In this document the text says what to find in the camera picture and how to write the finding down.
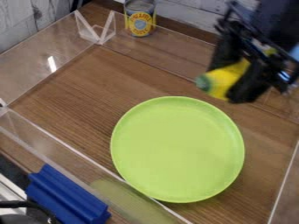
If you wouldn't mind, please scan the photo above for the yellow toy banana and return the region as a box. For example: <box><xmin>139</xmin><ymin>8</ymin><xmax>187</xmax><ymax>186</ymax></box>
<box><xmin>195</xmin><ymin>47</ymin><xmax>278</xmax><ymax>102</ymax></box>

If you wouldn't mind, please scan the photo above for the blue plastic clamp block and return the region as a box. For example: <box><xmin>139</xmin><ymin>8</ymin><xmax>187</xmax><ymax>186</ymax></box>
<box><xmin>26</xmin><ymin>164</ymin><xmax>111</xmax><ymax>224</ymax></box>

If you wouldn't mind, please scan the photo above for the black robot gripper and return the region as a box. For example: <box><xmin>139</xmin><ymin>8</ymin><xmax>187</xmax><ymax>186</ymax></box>
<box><xmin>208</xmin><ymin>1</ymin><xmax>299</xmax><ymax>104</ymax></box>

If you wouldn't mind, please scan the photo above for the yellow labelled tin can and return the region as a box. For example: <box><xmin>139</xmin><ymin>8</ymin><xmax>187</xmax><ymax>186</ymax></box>
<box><xmin>124</xmin><ymin>0</ymin><xmax>156</xmax><ymax>38</ymax></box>

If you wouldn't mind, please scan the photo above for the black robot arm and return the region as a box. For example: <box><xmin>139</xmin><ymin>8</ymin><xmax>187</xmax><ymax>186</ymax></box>
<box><xmin>208</xmin><ymin>0</ymin><xmax>299</xmax><ymax>103</ymax></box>

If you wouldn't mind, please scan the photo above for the clear acrylic corner bracket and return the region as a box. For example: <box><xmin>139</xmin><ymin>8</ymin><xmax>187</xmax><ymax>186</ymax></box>
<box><xmin>75</xmin><ymin>10</ymin><xmax>116</xmax><ymax>46</ymax></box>

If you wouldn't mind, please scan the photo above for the clear acrylic barrier wall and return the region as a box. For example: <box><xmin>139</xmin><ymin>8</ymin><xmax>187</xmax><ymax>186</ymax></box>
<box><xmin>0</xmin><ymin>5</ymin><xmax>299</xmax><ymax>224</ymax></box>

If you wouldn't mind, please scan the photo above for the green round plate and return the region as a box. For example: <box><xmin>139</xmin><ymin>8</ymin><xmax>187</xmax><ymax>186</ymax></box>
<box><xmin>110</xmin><ymin>96</ymin><xmax>246</xmax><ymax>203</ymax></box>

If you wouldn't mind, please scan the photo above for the black cable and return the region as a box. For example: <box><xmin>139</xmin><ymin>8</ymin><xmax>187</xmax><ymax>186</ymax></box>
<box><xmin>0</xmin><ymin>200</ymin><xmax>56</xmax><ymax>224</ymax></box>

